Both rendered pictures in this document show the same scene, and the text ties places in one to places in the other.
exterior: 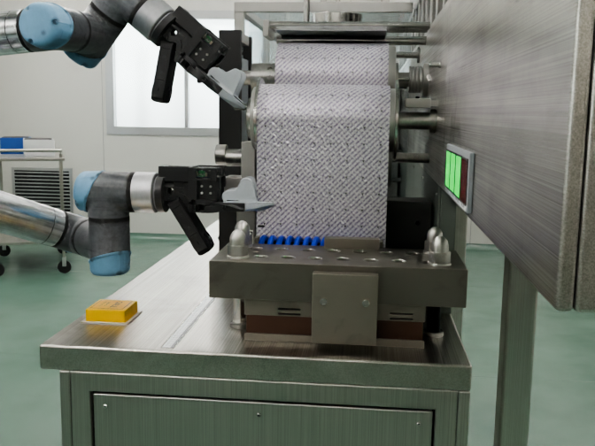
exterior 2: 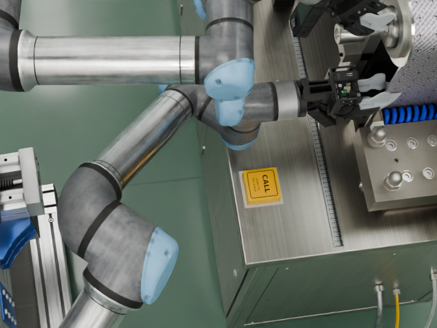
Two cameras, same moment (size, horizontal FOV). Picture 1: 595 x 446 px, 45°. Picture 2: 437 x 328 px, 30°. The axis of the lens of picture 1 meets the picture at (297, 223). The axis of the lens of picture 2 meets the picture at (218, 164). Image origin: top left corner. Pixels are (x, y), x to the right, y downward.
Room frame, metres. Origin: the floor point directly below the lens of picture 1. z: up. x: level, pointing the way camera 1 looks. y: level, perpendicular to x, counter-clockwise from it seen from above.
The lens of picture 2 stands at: (0.73, 0.67, 2.51)
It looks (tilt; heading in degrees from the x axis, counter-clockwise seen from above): 68 degrees down; 335
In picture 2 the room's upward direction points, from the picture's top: 12 degrees clockwise
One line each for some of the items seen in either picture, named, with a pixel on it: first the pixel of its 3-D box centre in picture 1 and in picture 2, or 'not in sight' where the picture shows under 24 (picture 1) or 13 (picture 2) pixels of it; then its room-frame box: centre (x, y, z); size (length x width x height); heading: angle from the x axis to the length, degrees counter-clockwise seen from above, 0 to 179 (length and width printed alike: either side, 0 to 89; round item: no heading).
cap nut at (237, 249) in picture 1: (237, 243); (394, 179); (1.15, 0.10, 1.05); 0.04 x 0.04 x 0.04
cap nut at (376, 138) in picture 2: (242, 233); (378, 135); (1.24, 0.10, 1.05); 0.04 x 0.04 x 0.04
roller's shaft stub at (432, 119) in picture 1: (416, 120); not in sight; (1.34, -0.22, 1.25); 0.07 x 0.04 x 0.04; 84
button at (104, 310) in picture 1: (112, 311); (261, 185); (1.23, 0.32, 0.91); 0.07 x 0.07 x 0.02; 84
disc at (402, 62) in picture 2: (260, 118); (398, 26); (1.37, 0.07, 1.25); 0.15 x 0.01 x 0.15; 174
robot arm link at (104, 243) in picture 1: (105, 243); (233, 120); (1.35, 0.36, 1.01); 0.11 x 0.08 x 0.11; 42
